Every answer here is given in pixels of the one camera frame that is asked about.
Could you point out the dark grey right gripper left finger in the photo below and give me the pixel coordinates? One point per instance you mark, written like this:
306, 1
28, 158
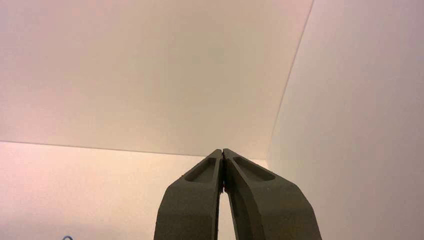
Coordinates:
190, 208

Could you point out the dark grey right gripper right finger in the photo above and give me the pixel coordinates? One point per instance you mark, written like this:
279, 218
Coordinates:
271, 212

